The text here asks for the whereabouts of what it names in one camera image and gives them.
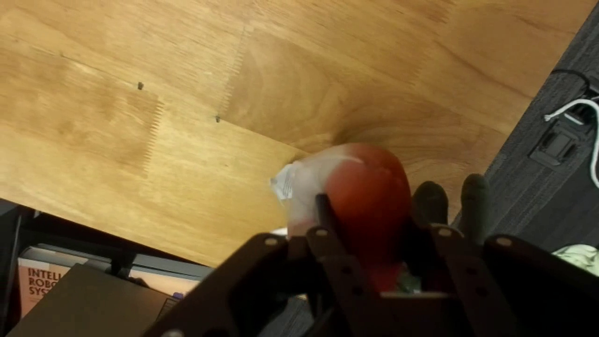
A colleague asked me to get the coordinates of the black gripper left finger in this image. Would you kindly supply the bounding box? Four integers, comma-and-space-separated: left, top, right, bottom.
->
141, 193, 389, 337

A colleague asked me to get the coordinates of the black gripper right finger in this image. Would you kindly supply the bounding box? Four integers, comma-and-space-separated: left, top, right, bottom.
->
398, 180, 599, 337

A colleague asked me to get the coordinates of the red radish plush toy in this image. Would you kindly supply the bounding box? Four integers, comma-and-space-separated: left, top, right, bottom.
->
269, 142, 413, 296

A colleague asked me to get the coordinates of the large brown cardboard box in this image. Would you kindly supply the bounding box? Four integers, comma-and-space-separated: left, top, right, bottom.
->
5, 260, 183, 337

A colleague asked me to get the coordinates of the red printed book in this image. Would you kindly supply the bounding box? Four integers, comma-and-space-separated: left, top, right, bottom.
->
14, 257, 70, 320

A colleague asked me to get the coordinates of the white floor cable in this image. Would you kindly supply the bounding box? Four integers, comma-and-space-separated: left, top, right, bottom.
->
540, 94, 599, 191

